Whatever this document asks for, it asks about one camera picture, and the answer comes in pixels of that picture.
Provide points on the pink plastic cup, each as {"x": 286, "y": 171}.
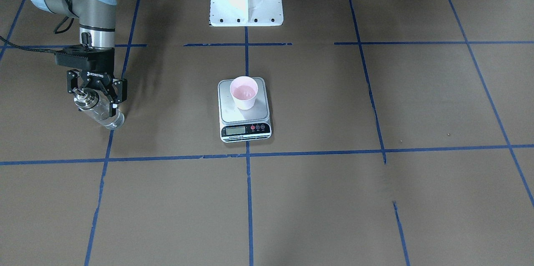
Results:
{"x": 244, "y": 90}

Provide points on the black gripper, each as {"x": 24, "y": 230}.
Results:
{"x": 95, "y": 77}

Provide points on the glass sauce dispenser bottle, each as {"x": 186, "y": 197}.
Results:
{"x": 97, "y": 107}

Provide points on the silver digital kitchen scale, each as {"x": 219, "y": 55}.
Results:
{"x": 243, "y": 125}

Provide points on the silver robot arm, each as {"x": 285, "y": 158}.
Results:
{"x": 97, "y": 23}

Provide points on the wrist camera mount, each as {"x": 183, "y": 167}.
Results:
{"x": 80, "y": 57}

